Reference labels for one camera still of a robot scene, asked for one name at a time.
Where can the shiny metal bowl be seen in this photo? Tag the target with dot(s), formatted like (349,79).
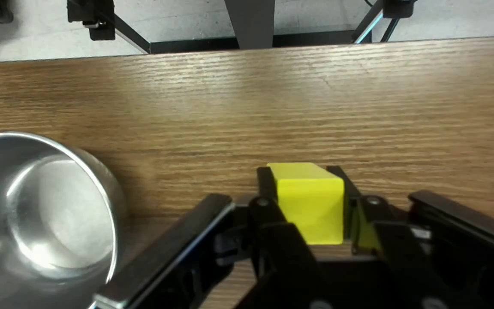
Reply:
(42,216)

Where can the black metal table frame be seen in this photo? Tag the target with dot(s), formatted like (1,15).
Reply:
(249,22)

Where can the yellow rectangular block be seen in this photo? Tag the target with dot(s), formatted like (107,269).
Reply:
(309,199)

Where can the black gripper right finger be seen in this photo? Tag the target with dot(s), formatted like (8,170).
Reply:
(385,240)

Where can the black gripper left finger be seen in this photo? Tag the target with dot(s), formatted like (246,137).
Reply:
(282,250)

